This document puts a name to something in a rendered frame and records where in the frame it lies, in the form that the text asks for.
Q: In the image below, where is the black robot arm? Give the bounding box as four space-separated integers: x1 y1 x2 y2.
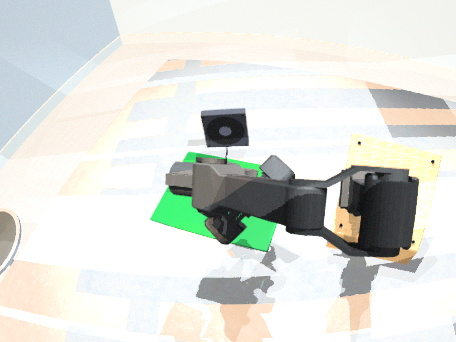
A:
165 157 419 258

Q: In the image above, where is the green circuit board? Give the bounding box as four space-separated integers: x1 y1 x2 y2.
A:
150 151 277 252

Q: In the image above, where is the black cooling fan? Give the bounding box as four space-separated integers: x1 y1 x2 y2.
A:
201 108 249 148

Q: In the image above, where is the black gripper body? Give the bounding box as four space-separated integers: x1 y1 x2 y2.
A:
204 155 295 245

